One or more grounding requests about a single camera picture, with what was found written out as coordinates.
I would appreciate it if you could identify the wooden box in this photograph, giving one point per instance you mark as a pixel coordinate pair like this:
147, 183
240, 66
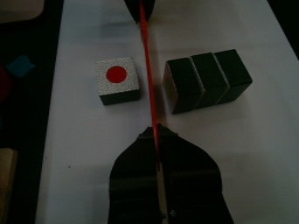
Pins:
7, 186

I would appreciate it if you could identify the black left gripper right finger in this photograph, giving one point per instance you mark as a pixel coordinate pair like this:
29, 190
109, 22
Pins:
191, 186

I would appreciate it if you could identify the toy sushi roll piece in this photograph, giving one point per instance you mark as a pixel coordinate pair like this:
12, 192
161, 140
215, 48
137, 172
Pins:
183, 87
209, 78
233, 73
116, 78

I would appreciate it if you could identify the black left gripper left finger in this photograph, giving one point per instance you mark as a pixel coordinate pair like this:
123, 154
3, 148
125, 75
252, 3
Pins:
133, 180

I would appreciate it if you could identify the blue plastic spoon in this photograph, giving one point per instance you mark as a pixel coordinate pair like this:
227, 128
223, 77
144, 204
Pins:
19, 65

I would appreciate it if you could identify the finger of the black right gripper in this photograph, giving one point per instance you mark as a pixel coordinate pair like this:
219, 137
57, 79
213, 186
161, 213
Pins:
133, 10

